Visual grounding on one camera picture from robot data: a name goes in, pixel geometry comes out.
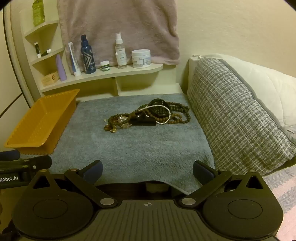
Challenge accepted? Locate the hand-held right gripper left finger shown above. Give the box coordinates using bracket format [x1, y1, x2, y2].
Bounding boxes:
[28, 160, 118, 209]

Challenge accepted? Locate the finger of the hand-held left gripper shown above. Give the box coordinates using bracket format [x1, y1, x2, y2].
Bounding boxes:
[0, 149, 21, 161]
[0, 155, 52, 172]

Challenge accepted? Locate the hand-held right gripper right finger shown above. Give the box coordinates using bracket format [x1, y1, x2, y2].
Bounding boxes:
[179, 160, 267, 209]

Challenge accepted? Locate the orange plastic tray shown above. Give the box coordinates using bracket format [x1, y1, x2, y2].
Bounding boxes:
[4, 89, 80, 155]

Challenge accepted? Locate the brown bead necklace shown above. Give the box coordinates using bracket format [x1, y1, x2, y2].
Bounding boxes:
[103, 109, 189, 133]

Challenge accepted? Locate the dark bead necklace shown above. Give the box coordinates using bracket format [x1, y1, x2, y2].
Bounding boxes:
[162, 101, 190, 124]

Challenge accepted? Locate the pearl necklace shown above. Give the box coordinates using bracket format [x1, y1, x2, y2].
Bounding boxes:
[139, 104, 171, 126]

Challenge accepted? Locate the black bangle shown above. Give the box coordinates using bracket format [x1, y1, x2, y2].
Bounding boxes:
[148, 98, 171, 117]

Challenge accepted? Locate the black strap watch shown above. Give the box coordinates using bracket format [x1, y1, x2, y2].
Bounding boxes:
[133, 111, 158, 127]

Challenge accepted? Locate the grey fluffy mat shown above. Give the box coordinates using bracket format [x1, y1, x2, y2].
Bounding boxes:
[22, 93, 216, 195]

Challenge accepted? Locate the grey woven pillow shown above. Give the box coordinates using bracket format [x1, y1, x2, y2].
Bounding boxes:
[187, 57, 296, 175]

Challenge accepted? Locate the small cardboard box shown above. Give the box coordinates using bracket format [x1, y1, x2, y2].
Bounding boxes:
[41, 71, 60, 87]

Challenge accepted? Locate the pink striped blanket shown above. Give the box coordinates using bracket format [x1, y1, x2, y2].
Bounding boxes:
[264, 166, 296, 234]

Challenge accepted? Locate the purple tube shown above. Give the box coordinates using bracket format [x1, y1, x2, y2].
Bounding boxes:
[56, 54, 68, 81]

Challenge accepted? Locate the cream wooden shelf unit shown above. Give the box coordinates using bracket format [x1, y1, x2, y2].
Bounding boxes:
[21, 20, 184, 102]

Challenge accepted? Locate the white and blue tube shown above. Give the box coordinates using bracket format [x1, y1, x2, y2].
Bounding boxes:
[68, 42, 81, 77]

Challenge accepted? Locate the white quilted pillow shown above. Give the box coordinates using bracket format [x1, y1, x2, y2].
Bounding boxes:
[188, 54, 296, 139]

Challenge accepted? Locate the dark blue spray bottle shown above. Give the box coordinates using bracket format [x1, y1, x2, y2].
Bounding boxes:
[80, 35, 96, 75]

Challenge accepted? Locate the clear spray bottle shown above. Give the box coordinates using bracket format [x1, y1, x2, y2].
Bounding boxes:
[115, 33, 127, 69]

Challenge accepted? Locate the large white jar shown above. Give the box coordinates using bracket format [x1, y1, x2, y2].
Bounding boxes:
[131, 49, 151, 69]

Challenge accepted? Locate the green bottle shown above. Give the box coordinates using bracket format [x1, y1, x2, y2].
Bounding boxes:
[32, 0, 46, 27]

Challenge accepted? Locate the pink hanging towel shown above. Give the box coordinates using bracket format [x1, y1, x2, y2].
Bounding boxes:
[57, 0, 180, 77]

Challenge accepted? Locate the white curved frame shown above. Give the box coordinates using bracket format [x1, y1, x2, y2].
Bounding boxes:
[3, 2, 42, 109]

